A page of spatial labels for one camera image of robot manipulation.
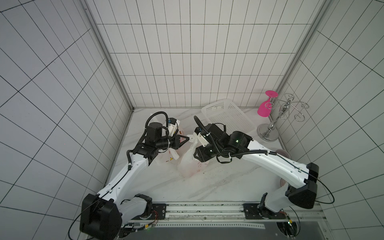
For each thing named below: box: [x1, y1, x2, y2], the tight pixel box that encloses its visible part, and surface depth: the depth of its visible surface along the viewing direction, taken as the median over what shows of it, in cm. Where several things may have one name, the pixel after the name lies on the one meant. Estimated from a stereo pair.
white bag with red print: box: [177, 134, 210, 178], surface depth 75 cm
